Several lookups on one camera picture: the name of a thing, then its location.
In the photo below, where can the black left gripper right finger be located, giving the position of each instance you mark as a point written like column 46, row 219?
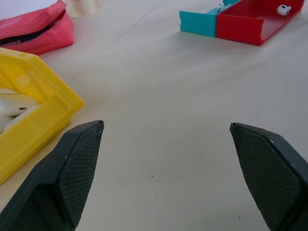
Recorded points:
column 269, row 173

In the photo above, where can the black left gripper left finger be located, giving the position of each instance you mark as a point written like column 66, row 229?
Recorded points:
column 55, row 183

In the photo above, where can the white earbud case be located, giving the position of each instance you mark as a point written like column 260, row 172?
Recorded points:
column 14, row 108

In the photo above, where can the red fabric zipper pouch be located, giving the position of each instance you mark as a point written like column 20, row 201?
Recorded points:
column 36, row 31

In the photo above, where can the yellow plastic holder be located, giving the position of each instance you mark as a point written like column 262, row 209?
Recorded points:
column 26, row 125

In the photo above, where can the red plastic tray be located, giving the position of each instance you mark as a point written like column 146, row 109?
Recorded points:
column 247, row 27

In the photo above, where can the white earbud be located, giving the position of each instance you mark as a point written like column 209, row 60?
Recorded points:
column 220, row 6
column 283, row 9

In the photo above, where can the teal plastic tray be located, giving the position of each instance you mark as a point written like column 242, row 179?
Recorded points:
column 199, row 22

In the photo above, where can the cream ribbed object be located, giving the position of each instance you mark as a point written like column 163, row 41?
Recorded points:
column 83, row 7

